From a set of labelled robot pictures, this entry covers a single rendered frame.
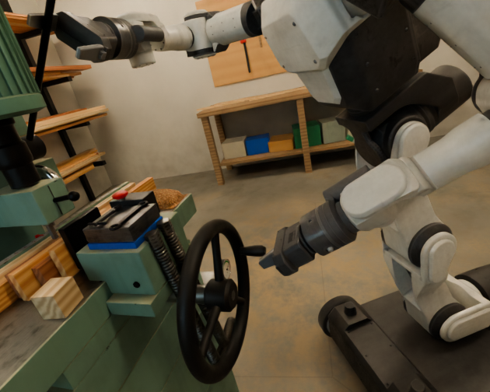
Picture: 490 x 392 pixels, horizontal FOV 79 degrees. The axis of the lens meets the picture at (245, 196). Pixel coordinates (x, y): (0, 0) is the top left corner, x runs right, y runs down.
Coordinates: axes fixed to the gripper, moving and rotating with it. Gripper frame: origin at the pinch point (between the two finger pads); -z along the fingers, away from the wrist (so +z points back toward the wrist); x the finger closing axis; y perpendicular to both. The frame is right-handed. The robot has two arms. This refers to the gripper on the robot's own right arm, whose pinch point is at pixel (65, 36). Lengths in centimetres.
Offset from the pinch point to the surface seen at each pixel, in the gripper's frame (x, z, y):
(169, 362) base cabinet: 53, -15, 46
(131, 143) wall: -115, 293, 209
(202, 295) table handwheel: 49, -15, 21
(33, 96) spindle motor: 5.7, -11.6, 7.5
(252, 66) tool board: -23, 313, 39
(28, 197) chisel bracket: 13.2, -17.5, 22.3
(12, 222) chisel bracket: 10.9, -17.5, 30.9
